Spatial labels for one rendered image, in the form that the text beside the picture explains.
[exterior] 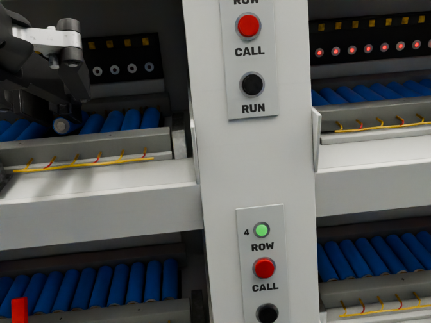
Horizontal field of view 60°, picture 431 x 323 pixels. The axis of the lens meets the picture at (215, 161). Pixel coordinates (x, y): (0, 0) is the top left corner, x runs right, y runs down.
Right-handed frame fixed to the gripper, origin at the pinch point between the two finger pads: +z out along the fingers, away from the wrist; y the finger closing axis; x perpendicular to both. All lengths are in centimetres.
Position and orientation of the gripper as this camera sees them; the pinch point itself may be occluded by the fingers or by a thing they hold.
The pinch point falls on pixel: (50, 103)
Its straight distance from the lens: 37.9
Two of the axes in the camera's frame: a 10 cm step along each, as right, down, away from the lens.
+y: -9.9, 1.0, -0.7
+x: 1.1, 9.9, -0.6
